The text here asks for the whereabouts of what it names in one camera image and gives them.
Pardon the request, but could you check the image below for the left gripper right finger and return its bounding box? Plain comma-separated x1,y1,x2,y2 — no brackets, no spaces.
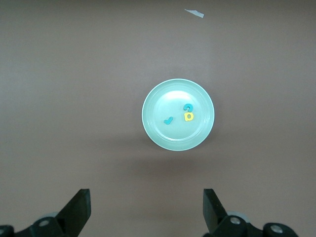
202,189,301,237

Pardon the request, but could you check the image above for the white paper scrap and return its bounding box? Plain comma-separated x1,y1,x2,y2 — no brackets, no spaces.
184,8,205,18

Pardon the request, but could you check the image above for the pale green plate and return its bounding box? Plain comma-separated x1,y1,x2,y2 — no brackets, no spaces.
141,79,215,152

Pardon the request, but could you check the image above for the brown table cover mat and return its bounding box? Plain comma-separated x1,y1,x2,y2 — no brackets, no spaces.
0,0,316,237

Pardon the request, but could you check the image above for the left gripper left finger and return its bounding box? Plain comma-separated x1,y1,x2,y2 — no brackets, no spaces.
0,189,92,237

